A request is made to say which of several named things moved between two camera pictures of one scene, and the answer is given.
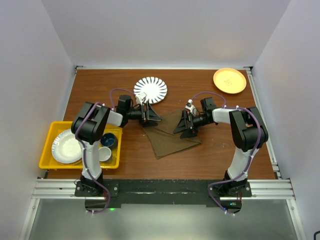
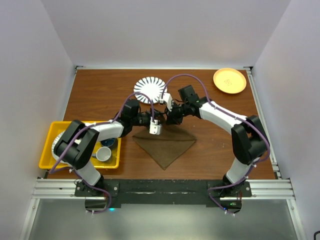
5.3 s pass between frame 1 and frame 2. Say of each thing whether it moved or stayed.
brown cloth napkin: moved
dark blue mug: stayed
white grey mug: stayed
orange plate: stayed
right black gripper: moved
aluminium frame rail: stayed
